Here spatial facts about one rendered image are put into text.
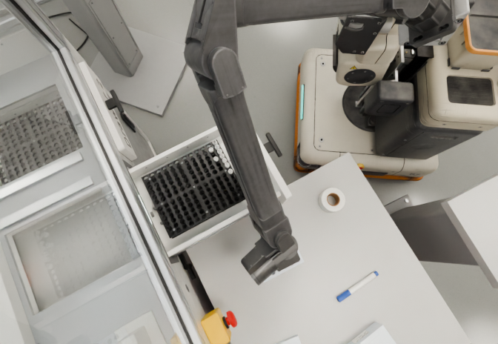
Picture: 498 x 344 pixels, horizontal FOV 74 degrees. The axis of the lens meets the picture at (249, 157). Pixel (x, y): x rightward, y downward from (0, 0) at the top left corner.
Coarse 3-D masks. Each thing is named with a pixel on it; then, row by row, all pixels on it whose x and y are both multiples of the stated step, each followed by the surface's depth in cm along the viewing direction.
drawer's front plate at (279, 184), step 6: (258, 138) 88; (264, 150) 87; (264, 156) 87; (270, 162) 86; (270, 168) 86; (276, 168) 86; (270, 174) 88; (276, 174) 85; (276, 180) 85; (282, 180) 85; (276, 186) 88; (282, 186) 85; (282, 192) 84; (288, 192) 84; (282, 198) 88; (288, 198) 84
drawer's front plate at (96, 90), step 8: (80, 64) 92; (88, 72) 92; (88, 80) 91; (96, 80) 97; (96, 88) 91; (96, 96) 90; (104, 96) 96; (104, 104) 90; (104, 112) 89; (112, 112) 95; (104, 120) 88; (112, 120) 89; (112, 128) 88; (120, 128) 94; (112, 136) 87; (120, 136) 88; (120, 144) 87; (128, 144) 94; (120, 152) 87; (128, 152) 90
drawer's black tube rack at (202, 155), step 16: (208, 144) 90; (176, 160) 89; (192, 160) 92; (208, 160) 89; (144, 176) 87; (160, 176) 90; (176, 176) 88; (192, 176) 88; (208, 176) 91; (224, 176) 91; (160, 192) 87; (176, 192) 89; (192, 192) 90; (208, 192) 87; (224, 192) 90; (240, 192) 90; (160, 208) 88; (176, 208) 89; (192, 208) 88; (208, 208) 89; (224, 208) 86; (176, 224) 87; (192, 224) 88
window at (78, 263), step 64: (0, 0) 62; (0, 64) 48; (0, 128) 39; (64, 128) 60; (0, 192) 33; (64, 192) 47; (0, 256) 28; (64, 256) 38; (128, 256) 59; (0, 320) 25; (64, 320) 32; (128, 320) 46
